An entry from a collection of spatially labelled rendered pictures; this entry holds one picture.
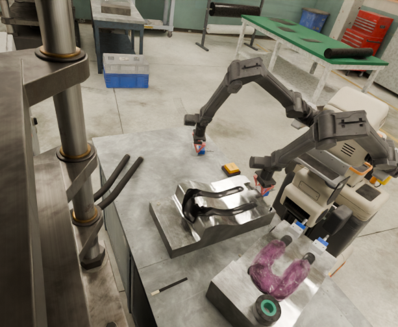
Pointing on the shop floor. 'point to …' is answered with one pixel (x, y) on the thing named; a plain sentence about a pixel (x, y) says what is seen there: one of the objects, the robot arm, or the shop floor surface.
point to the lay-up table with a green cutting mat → (357, 54)
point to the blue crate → (126, 80)
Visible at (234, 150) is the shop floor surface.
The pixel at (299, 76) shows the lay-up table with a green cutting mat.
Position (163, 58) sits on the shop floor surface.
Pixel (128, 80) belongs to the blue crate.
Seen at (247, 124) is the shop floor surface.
